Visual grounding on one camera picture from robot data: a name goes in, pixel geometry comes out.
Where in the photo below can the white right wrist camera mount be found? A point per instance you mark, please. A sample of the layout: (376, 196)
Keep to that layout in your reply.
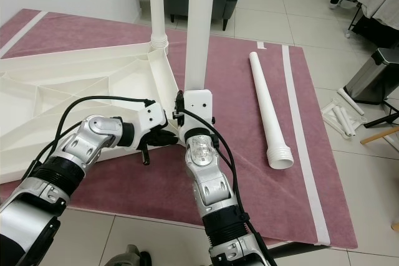
(196, 110)

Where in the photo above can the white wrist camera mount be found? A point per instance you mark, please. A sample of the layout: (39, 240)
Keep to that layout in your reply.
(153, 116)
(196, 110)

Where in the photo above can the white plastic table leg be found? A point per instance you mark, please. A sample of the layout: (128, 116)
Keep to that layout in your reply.
(201, 23)
(158, 1)
(265, 104)

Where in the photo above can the maroon cloth with white stripes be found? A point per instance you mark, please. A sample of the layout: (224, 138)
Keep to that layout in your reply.
(224, 197)

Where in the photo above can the dark robot left foot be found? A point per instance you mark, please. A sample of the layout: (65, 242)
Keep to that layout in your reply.
(131, 256)

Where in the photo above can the steel trash bin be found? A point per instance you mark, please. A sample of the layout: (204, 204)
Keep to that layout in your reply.
(374, 73)

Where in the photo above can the white plastic children table top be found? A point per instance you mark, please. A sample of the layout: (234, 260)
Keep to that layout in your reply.
(62, 101)

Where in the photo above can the light wooden stick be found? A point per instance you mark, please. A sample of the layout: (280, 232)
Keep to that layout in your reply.
(380, 135)

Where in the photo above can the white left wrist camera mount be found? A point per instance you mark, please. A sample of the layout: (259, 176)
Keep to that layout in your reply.
(153, 116)

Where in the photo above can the white plastic tube bundle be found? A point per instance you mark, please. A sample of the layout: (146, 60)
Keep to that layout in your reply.
(343, 116)

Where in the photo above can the black tripod stand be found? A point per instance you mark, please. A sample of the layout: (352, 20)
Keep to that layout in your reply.
(383, 119)

